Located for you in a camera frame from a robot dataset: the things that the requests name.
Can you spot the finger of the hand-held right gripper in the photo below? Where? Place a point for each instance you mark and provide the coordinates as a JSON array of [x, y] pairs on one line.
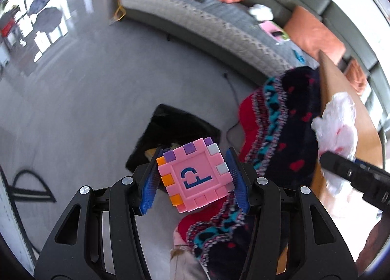
[[344, 168], [373, 168]]

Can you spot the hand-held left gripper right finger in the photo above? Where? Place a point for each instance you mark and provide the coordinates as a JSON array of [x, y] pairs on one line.
[[238, 182]]

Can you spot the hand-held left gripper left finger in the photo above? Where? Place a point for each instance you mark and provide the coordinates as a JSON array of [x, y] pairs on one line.
[[148, 187]]

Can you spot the white plastic bag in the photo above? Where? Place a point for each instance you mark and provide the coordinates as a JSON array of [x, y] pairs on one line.
[[338, 133]]

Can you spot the pink puzzle cube toy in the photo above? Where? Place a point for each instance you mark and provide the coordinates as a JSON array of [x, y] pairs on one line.
[[195, 176]]

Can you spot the black trash bag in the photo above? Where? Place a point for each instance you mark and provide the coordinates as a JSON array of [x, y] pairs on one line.
[[170, 127]]

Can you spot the small rust orange cushion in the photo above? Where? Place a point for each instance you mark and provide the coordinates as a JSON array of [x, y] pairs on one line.
[[356, 77]]

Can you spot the small blue object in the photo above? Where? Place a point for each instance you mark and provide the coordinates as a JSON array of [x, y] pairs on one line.
[[299, 56]]

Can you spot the large orange cushion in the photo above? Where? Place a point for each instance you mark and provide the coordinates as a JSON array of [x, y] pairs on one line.
[[313, 34]]

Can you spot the pink book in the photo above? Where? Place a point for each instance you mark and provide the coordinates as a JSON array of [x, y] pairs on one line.
[[269, 27]]

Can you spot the white plush toy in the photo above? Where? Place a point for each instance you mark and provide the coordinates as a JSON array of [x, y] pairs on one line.
[[261, 12]]

